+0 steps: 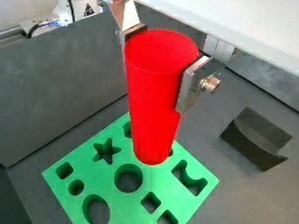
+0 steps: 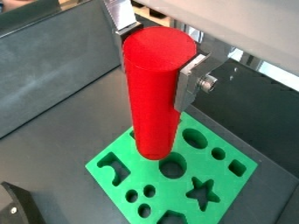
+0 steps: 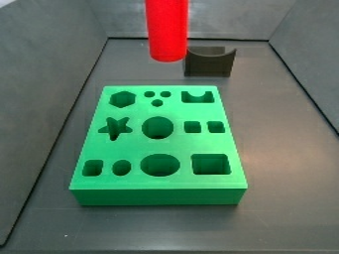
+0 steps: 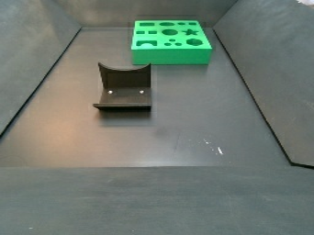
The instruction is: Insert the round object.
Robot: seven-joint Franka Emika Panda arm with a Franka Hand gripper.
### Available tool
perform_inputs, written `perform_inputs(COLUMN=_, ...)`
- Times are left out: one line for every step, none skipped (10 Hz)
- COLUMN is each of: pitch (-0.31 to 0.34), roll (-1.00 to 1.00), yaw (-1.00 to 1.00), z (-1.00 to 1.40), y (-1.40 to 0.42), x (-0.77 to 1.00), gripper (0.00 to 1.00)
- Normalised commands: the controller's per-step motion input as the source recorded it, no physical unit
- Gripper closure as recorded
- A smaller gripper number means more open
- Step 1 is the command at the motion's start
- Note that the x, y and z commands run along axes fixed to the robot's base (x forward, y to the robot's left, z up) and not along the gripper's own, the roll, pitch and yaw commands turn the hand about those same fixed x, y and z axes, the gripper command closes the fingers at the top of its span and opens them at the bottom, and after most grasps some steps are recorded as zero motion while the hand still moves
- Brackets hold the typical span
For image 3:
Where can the red round cylinder peg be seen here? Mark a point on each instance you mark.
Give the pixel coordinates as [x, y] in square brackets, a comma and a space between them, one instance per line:
[167, 26]

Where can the green shape sorter block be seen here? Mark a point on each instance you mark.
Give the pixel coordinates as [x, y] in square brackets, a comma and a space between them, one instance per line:
[159, 148]

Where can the dark grey cradle holder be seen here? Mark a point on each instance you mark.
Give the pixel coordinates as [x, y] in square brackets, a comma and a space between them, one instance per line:
[210, 61]

